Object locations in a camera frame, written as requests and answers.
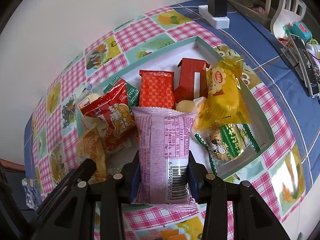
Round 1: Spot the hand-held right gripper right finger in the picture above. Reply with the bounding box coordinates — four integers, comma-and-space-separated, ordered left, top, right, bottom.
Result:
187, 150, 290, 240

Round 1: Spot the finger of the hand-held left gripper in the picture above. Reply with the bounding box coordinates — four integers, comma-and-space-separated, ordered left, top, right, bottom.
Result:
65, 158, 97, 183

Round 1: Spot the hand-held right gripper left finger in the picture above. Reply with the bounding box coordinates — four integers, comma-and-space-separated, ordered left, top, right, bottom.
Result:
30, 150, 140, 240

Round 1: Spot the clear beige biscuit packet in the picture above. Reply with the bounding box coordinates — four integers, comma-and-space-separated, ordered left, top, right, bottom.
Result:
76, 125, 108, 183

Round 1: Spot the pink snack packet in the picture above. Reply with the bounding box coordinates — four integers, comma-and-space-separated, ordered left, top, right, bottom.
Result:
130, 106, 198, 209

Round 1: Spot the green white cow cookie packet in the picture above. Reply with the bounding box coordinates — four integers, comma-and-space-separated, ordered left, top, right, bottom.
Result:
195, 124, 260, 174

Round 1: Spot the red snack packet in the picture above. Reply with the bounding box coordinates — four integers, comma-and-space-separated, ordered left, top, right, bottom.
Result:
79, 79, 137, 153

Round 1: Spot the round white cake clear packet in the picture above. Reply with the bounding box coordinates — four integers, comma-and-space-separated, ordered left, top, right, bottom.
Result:
76, 79, 105, 110

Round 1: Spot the pale yellow jelly cup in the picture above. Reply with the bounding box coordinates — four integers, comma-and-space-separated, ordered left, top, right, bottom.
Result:
176, 100, 197, 113

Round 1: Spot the dark green snack packet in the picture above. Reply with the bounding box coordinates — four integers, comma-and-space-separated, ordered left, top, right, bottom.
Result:
104, 76, 140, 107

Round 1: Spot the yellow cake packet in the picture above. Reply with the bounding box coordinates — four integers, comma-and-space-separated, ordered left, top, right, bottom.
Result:
194, 55, 250, 132

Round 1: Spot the orange-red patterned packet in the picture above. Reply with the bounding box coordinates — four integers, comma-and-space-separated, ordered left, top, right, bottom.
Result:
138, 70, 175, 110

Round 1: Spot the red packet with green edges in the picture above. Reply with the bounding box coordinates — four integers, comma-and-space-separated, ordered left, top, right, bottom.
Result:
174, 58, 210, 103

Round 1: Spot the white box with teal rim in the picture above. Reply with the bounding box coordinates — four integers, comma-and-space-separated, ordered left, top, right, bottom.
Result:
82, 36, 276, 180

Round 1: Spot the crumpled blue white wrapper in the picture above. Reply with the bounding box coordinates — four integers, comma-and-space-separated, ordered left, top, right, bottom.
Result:
22, 177, 40, 209

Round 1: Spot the salmon coloured board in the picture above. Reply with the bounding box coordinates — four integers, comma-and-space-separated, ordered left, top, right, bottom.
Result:
0, 159, 25, 173

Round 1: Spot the pink checkered printed tablecloth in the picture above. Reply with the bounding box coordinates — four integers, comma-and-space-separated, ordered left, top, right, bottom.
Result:
24, 5, 307, 240

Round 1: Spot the blue checked cloth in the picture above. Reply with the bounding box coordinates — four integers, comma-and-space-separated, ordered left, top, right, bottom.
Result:
24, 0, 320, 230

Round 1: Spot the grey black device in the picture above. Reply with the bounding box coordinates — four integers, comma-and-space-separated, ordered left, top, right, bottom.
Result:
280, 34, 320, 98

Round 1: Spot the white power strip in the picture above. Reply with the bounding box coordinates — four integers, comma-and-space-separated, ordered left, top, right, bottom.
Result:
199, 4, 230, 29

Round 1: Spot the black charger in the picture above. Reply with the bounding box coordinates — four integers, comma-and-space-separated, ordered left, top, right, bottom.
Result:
207, 0, 228, 18

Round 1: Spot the teal toy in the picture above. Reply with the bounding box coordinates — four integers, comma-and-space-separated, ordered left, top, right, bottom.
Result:
284, 21, 313, 42

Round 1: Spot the white plastic chair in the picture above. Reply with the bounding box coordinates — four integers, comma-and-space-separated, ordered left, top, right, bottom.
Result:
265, 0, 304, 40

